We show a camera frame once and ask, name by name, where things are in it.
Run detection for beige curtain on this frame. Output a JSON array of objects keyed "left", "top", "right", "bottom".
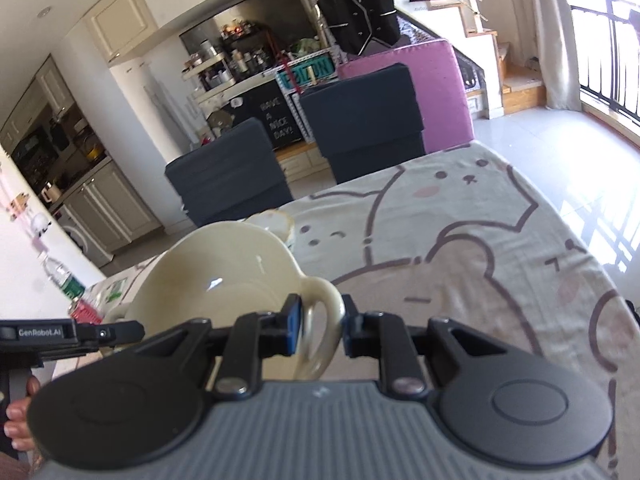
[{"left": 533, "top": 0, "right": 582, "bottom": 112}]

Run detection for white floral scalloped dish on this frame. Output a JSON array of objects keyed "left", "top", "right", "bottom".
[{"left": 245, "top": 209, "right": 295, "bottom": 252}]

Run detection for dark chair left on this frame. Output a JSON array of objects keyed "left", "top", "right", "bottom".
[{"left": 165, "top": 118, "right": 293, "bottom": 228}]

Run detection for large cream ceramic bowl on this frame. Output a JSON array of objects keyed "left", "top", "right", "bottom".
[{"left": 105, "top": 221, "right": 345, "bottom": 380}]

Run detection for black letter board sign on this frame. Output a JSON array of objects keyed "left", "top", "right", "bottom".
[{"left": 222, "top": 80, "right": 304, "bottom": 150}]

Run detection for balcony railing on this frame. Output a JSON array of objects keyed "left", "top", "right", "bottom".
[{"left": 567, "top": 0, "right": 639, "bottom": 126}]

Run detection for pink cushioned chair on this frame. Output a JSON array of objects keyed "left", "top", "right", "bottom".
[{"left": 338, "top": 39, "right": 474, "bottom": 153}]

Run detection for black hanging jacket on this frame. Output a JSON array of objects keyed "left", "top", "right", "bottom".
[{"left": 318, "top": 0, "right": 400, "bottom": 56}]

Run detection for bear pattern tablecloth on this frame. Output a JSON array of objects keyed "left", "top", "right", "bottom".
[{"left": 84, "top": 140, "right": 640, "bottom": 480}]

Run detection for teal poizon sign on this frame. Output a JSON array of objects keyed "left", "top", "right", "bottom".
[{"left": 277, "top": 52, "right": 336, "bottom": 91}]

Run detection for wooden staircase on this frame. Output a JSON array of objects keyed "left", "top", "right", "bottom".
[{"left": 395, "top": 0, "right": 546, "bottom": 119}]

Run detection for red soda can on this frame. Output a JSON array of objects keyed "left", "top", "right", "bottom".
[{"left": 68, "top": 298, "right": 102, "bottom": 325}]

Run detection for grey kitchen cabinets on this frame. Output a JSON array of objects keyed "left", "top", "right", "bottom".
[{"left": 0, "top": 54, "right": 166, "bottom": 256}]

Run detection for person's left hand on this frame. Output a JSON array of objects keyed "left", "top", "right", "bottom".
[{"left": 1, "top": 375, "right": 40, "bottom": 480}]

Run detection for cluttered kitchen shelf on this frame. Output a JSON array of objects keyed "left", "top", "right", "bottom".
[{"left": 179, "top": 19, "right": 324, "bottom": 106}]

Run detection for clear water bottle green label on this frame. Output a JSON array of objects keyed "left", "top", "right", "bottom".
[{"left": 42, "top": 255, "right": 86, "bottom": 300}]

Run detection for dark chair right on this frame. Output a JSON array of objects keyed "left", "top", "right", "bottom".
[{"left": 300, "top": 63, "right": 425, "bottom": 183}]

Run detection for washing machine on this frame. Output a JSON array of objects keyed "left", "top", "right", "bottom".
[{"left": 52, "top": 205, "right": 114, "bottom": 268}]

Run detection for green snack packet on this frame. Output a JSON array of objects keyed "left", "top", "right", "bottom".
[{"left": 102, "top": 278, "right": 128, "bottom": 304}]

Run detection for dark chair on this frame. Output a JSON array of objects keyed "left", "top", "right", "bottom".
[
  {"left": 165, "top": 118, "right": 293, "bottom": 228},
  {"left": 300, "top": 63, "right": 425, "bottom": 183}
]

